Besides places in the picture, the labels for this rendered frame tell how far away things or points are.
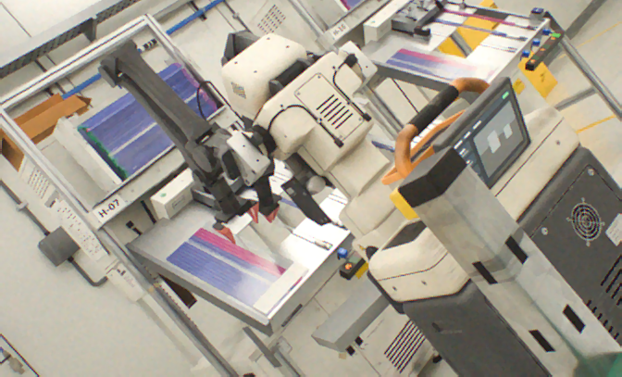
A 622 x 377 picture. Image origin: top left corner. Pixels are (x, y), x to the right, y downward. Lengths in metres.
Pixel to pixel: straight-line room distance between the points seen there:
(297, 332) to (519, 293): 2.25
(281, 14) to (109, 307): 1.89
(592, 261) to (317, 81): 0.77
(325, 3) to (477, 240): 3.14
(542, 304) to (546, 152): 1.23
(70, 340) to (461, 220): 3.74
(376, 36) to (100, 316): 2.15
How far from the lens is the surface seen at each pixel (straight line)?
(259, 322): 2.24
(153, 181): 2.72
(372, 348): 2.78
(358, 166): 1.78
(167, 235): 2.65
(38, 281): 4.07
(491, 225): 0.39
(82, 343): 4.06
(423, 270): 1.40
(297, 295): 2.29
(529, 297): 0.39
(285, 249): 2.44
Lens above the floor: 1.17
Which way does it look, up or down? 4 degrees down
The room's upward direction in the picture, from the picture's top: 40 degrees counter-clockwise
